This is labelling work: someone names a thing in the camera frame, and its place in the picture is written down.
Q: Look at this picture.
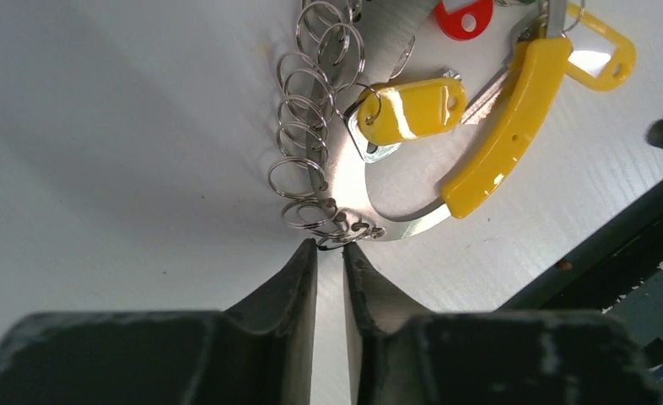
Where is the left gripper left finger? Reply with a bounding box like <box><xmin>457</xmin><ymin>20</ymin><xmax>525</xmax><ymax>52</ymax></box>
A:
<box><xmin>0</xmin><ymin>239</ymin><xmax>317</xmax><ymax>404</ymax></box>

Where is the keyring with yellow handle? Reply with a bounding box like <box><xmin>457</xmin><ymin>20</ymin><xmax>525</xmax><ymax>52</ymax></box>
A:
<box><xmin>271</xmin><ymin>1</ymin><xmax>572</xmax><ymax>251</ymax></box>

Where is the yellow key tag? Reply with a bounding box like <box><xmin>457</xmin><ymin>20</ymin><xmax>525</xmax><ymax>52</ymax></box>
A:
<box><xmin>563</xmin><ymin>1</ymin><xmax>637</xmax><ymax>92</ymax></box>

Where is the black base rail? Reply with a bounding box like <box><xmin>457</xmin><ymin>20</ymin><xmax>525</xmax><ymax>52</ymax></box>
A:
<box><xmin>501</xmin><ymin>181</ymin><xmax>663</xmax><ymax>391</ymax></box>

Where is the red key tag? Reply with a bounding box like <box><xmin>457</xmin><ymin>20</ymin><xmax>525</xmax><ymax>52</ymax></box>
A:
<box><xmin>433</xmin><ymin>0</ymin><xmax>494</xmax><ymax>41</ymax></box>

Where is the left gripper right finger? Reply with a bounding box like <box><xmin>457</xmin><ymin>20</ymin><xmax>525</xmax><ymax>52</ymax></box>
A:
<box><xmin>342</xmin><ymin>243</ymin><xmax>663</xmax><ymax>404</ymax></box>

